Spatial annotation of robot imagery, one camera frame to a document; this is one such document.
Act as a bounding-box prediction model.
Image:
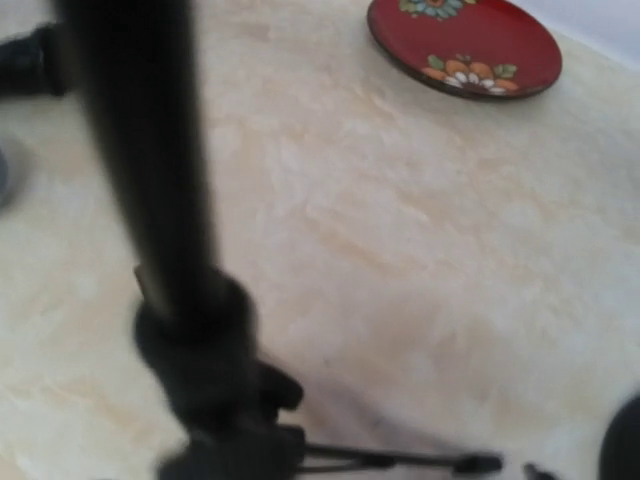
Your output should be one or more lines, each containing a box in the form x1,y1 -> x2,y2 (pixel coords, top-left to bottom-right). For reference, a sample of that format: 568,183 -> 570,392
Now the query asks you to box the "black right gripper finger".
599,396 -> 640,480

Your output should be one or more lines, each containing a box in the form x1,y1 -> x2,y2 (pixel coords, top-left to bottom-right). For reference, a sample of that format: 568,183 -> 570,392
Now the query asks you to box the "black tripod mic stand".
53,1 -> 503,479

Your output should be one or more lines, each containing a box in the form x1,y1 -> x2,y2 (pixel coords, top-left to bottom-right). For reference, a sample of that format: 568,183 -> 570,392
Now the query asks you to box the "red floral plate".
366,0 -> 563,101

